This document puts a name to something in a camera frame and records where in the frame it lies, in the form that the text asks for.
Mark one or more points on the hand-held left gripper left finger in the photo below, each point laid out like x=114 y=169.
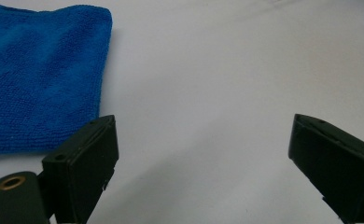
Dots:
x=83 y=161

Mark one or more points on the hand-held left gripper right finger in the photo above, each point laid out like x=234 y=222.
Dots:
x=335 y=158

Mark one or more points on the blue microfibre towel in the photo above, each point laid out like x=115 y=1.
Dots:
x=40 y=77

